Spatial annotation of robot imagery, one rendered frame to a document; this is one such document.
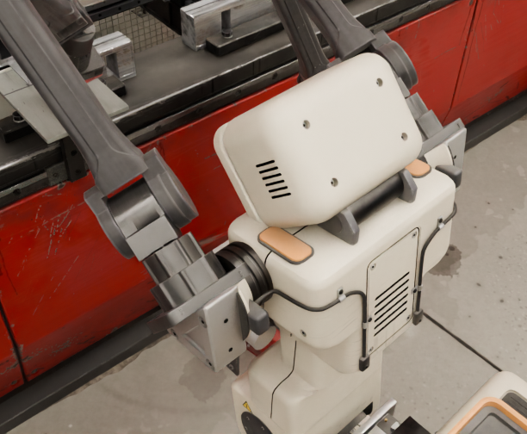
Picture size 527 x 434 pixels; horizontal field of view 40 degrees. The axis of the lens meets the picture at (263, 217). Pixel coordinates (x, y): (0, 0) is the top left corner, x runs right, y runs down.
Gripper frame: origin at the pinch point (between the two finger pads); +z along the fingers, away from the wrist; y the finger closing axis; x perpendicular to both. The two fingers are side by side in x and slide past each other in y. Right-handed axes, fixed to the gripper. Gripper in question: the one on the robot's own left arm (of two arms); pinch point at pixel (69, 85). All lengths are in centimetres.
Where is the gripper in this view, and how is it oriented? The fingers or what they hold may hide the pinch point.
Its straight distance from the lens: 150.4
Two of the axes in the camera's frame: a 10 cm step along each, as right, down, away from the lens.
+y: -7.8, 4.3, -4.6
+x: 5.4, 8.3, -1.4
